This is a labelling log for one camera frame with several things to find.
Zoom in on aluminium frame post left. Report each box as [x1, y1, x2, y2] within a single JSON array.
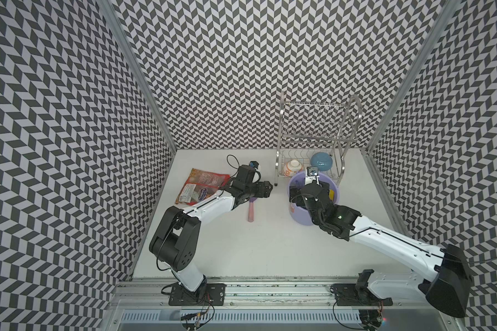
[[97, 0, 178, 153]]

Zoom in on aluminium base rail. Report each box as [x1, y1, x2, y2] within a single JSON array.
[[99, 277, 466, 330]]

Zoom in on red snack bag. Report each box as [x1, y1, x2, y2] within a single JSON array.
[[175, 168, 231, 205]]

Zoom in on silver metal dish rack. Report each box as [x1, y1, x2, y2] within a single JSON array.
[[273, 92, 364, 186]]

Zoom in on white orange patterned bowl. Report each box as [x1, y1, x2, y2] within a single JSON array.
[[282, 159, 304, 177]]

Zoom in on aluminium frame post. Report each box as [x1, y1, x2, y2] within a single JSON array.
[[362, 0, 461, 282], [97, 0, 178, 153]]

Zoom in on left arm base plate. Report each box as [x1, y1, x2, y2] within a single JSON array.
[[168, 284, 226, 306]]

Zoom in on purple plastic bucket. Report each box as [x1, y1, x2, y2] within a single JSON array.
[[287, 172, 340, 226]]

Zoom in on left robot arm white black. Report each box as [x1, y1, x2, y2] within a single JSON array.
[[149, 161, 273, 297]]

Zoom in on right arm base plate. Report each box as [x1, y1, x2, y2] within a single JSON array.
[[330, 284, 393, 307]]

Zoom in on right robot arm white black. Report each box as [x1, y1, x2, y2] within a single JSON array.
[[289, 182, 474, 318]]

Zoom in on aluminium frame post right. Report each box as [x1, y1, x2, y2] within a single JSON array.
[[362, 0, 461, 282]]

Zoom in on purple rake pink handle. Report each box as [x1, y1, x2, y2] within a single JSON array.
[[248, 197, 257, 223]]

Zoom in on blue bowl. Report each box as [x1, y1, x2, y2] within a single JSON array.
[[310, 152, 334, 172]]

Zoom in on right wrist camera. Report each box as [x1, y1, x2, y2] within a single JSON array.
[[305, 166, 320, 186]]

